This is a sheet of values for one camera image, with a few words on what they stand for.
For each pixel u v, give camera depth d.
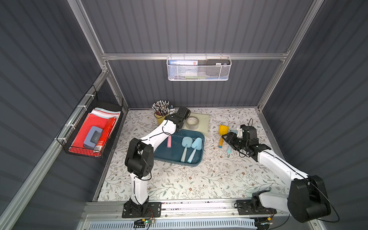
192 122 1.06
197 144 0.99
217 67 0.83
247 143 0.66
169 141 0.89
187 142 1.01
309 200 0.41
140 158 0.50
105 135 0.68
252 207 0.72
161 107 0.96
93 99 0.79
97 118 0.77
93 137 0.67
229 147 0.80
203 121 1.06
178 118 0.70
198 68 0.87
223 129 1.06
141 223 0.72
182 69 0.91
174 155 1.02
